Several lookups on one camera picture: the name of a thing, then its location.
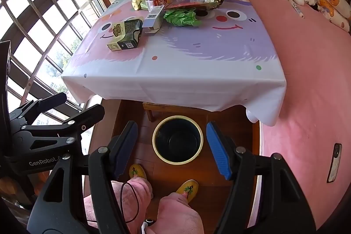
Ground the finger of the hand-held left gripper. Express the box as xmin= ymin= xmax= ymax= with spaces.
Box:
xmin=8 ymin=92 xmax=68 ymax=127
xmin=21 ymin=104 xmax=105 ymax=142

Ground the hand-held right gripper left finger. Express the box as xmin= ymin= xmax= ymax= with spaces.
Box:
xmin=27 ymin=121 xmax=139 ymax=234

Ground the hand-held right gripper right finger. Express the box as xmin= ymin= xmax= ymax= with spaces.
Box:
xmin=206 ymin=121 xmax=324 ymax=234

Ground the white cardboard box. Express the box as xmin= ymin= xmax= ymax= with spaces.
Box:
xmin=142 ymin=5 xmax=165 ymax=34

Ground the yellow slipper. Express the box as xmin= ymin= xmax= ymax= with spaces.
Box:
xmin=129 ymin=164 xmax=148 ymax=181
xmin=175 ymin=179 xmax=199 ymax=203

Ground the wooden stool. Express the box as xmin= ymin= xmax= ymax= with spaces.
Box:
xmin=143 ymin=102 xmax=170 ymax=122

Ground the person's left leg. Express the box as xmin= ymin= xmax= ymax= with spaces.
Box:
xmin=82 ymin=178 xmax=154 ymax=234

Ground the person's leg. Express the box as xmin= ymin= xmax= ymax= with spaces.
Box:
xmin=82 ymin=178 xmax=154 ymax=234
xmin=152 ymin=191 xmax=205 ymax=234

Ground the window with metal grille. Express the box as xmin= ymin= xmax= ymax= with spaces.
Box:
xmin=0 ymin=0 xmax=110 ymax=125

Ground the person's right leg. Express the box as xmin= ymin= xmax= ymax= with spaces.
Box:
xmin=152 ymin=191 xmax=205 ymax=234

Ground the small white plug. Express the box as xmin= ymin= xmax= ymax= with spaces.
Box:
xmin=141 ymin=219 xmax=155 ymax=234

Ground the cartoon printed tablecloth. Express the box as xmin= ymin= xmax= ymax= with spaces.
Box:
xmin=62 ymin=0 xmax=287 ymax=125

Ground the black and cream carton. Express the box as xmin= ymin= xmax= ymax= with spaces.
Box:
xmin=106 ymin=18 xmax=144 ymax=52

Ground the pink bed sheet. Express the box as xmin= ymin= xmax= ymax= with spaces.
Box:
xmin=225 ymin=0 xmax=351 ymax=232

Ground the smartphone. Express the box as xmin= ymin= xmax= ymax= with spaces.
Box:
xmin=326 ymin=143 xmax=342 ymax=183

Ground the crumpled green paper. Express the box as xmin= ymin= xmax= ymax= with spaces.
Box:
xmin=164 ymin=9 xmax=202 ymax=27

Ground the marker pen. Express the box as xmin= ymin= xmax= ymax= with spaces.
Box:
xmin=288 ymin=0 xmax=305 ymax=19

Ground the folded cartoon blanket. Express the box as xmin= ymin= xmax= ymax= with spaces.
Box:
xmin=306 ymin=0 xmax=351 ymax=32

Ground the black cable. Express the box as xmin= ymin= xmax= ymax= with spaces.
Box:
xmin=119 ymin=181 xmax=140 ymax=223

